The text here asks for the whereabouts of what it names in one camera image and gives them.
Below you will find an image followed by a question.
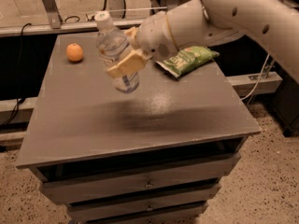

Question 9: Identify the middle grey drawer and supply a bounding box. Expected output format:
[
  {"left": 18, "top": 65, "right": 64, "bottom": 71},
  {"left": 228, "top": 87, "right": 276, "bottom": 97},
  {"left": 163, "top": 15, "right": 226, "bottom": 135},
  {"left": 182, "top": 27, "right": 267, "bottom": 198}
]
[{"left": 66, "top": 184, "right": 222, "bottom": 223}]

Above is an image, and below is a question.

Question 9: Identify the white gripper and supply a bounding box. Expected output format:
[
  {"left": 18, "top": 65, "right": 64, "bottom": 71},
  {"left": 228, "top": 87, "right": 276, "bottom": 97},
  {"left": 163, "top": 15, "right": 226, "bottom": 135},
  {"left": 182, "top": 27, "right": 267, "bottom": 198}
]
[{"left": 107, "top": 11, "right": 178, "bottom": 78}]

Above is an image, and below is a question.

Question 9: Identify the orange fruit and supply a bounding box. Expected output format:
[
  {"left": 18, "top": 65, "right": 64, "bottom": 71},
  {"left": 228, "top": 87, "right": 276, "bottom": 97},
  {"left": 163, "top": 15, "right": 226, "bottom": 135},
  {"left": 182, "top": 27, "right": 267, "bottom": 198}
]
[{"left": 66, "top": 43, "right": 83, "bottom": 63}]

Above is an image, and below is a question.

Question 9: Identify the top grey drawer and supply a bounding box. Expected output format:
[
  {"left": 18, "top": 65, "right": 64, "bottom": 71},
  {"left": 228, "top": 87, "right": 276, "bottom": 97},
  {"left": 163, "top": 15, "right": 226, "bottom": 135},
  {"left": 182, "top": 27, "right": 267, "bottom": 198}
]
[{"left": 40, "top": 152, "right": 240, "bottom": 204}]

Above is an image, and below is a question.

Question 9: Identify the bottom grey drawer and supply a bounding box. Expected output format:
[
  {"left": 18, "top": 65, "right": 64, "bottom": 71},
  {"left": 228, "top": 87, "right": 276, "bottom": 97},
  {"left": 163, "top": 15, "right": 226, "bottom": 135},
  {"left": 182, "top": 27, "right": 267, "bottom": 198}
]
[{"left": 85, "top": 202, "right": 210, "bottom": 224}]

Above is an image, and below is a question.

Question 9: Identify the grey drawer cabinet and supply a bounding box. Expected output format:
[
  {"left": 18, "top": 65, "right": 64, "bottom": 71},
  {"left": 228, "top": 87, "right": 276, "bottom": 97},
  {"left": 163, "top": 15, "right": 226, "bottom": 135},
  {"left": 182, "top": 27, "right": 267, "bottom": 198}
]
[{"left": 15, "top": 31, "right": 262, "bottom": 224}]

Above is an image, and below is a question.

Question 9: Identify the black cable on left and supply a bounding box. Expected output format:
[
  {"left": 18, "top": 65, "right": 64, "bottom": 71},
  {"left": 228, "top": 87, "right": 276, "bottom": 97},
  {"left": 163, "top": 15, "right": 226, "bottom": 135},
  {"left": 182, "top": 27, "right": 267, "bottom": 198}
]
[{"left": 0, "top": 22, "right": 34, "bottom": 127}]

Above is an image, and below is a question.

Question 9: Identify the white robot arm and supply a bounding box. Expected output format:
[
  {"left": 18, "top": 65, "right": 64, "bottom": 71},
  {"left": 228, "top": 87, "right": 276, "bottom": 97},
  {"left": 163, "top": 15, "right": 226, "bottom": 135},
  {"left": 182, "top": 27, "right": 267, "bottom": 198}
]
[{"left": 107, "top": 0, "right": 299, "bottom": 82}]

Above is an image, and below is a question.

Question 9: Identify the white power strip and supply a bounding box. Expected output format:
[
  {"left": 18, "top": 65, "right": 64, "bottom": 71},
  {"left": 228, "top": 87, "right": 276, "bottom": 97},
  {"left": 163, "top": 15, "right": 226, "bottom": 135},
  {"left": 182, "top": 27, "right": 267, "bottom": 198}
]
[{"left": 85, "top": 12, "right": 95, "bottom": 21}]

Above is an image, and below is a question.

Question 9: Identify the green jalapeno chip bag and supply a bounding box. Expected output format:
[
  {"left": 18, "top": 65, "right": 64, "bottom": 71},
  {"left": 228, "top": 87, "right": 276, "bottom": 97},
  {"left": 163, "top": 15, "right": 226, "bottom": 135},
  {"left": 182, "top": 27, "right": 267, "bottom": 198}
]
[{"left": 158, "top": 46, "right": 219, "bottom": 78}]

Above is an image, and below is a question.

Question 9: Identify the white cable on right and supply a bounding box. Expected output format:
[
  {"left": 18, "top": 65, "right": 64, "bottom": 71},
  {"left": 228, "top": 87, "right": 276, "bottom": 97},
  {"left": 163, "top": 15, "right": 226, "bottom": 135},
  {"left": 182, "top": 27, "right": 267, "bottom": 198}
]
[{"left": 241, "top": 53, "right": 273, "bottom": 102}]

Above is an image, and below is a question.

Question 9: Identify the grey drawer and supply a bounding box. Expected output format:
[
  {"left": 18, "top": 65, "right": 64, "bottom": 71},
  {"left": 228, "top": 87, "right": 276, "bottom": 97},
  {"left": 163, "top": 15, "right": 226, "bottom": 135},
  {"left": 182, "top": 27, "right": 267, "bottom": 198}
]
[
  {"left": 40, "top": 152, "right": 240, "bottom": 204},
  {"left": 66, "top": 184, "right": 222, "bottom": 223},
  {"left": 85, "top": 202, "right": 210, "bottom": 224}
]

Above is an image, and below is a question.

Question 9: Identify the clear plastic water bottle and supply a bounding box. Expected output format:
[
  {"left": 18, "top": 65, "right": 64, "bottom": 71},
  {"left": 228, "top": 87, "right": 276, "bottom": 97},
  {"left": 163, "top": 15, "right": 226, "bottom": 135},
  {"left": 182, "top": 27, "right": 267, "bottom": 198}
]
[{"left": 94, "top": 11, "right": 139, "bottom": 93}]

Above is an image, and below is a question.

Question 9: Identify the metal railing frame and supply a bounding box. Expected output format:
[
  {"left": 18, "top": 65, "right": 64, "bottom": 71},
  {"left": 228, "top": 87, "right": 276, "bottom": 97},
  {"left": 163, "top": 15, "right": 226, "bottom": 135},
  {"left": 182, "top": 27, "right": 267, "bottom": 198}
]
[{"left": 0, "top": 0, "right": 299, "bottom": 37}]

